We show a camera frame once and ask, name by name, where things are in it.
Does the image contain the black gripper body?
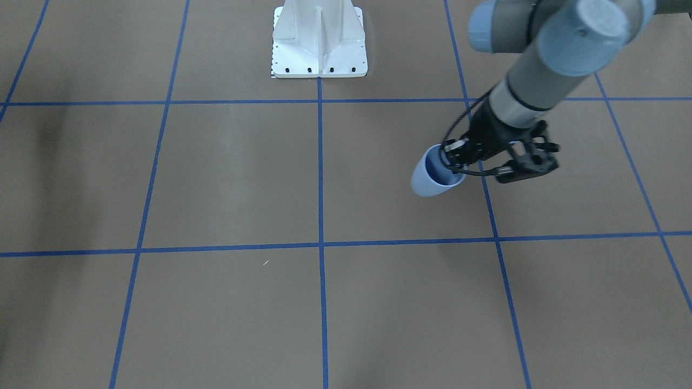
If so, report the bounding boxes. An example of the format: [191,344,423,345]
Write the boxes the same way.
[441,100,522,175]

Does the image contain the light blue plastic cup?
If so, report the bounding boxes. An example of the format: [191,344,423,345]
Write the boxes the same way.
[410,144,467,197]

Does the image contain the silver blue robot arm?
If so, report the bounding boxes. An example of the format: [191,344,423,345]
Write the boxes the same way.
[436,1,657,184]

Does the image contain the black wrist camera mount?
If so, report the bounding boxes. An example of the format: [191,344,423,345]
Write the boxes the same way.
[495,120,560,184]

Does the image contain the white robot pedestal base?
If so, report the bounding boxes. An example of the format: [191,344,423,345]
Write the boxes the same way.
[270,1,368,78]

